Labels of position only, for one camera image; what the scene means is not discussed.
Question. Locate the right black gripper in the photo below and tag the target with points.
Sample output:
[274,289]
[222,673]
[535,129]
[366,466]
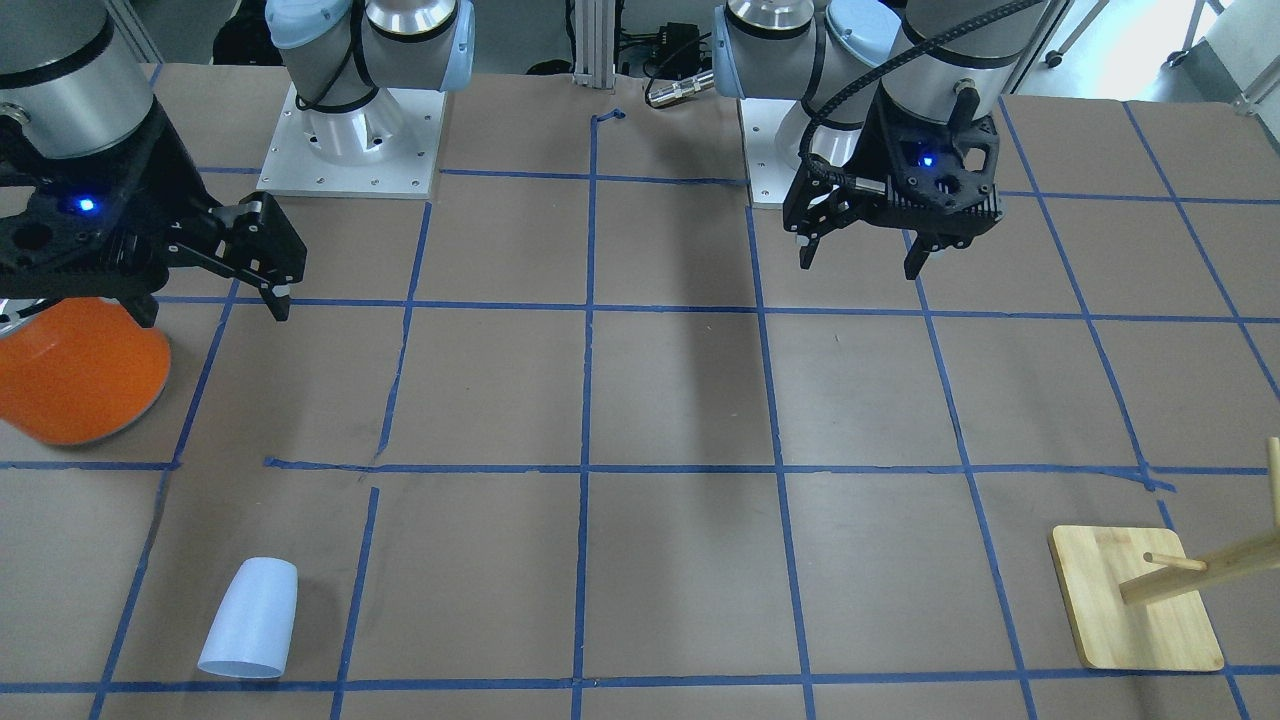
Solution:
[172,182]

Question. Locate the wooden mug tree stand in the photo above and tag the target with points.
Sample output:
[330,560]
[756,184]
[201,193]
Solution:
[1132,596]

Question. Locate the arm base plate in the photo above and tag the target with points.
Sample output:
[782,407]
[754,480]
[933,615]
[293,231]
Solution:
[770,132]
[387,150]

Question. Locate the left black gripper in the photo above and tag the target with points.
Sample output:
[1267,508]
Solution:
[868,150]

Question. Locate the aluminium frame post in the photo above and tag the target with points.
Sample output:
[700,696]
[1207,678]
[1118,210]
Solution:
[594,29]

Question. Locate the light blue plastic cup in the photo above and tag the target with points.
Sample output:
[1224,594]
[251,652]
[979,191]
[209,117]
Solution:
[250,636]

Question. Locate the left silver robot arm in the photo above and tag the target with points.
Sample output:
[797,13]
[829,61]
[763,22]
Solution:
[835,56]

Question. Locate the orange cylindrical container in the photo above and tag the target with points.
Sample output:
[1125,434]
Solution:
[80,371]

